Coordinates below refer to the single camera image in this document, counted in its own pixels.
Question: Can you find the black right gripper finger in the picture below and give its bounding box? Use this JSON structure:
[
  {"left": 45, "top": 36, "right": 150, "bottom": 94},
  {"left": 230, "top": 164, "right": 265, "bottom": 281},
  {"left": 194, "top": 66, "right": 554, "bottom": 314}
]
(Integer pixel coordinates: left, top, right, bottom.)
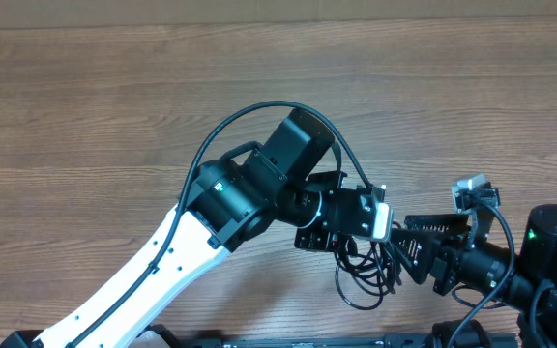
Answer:
[
  {"left": 391, "top": 228, "right": 448, "bottom": 285},
  {"left": 404, "top": 214, "right": 468, "bottom": 232}
]

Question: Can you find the black USB cable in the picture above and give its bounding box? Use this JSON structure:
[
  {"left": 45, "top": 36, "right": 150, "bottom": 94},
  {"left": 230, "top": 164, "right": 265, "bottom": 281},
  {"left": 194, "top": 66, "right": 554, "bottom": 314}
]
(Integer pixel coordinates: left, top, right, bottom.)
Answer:
[{"left": 333, "top": 236, "right": 403, "bottom": 311}]

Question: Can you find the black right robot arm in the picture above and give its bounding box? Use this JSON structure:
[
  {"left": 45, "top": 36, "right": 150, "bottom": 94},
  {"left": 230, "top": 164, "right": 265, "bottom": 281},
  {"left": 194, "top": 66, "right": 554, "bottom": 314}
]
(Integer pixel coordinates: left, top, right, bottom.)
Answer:
[{"left": 391, "top": 204, "right": 557, "bottom": 347}]

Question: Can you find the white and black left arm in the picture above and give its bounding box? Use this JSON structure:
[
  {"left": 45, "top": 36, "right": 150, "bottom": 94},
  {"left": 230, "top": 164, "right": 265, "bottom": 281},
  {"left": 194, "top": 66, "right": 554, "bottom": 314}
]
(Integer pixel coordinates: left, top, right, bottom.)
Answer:
[{"left": 5, "top": 102, "right": 393, "bottom": 347}]

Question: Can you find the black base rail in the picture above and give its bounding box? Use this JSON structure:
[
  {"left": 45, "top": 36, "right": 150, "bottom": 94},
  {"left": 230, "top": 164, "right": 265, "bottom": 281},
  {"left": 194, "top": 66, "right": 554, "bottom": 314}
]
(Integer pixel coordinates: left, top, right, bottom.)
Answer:
[{"left": 142, "top": 323, "right": 519, "bottom": 348}]

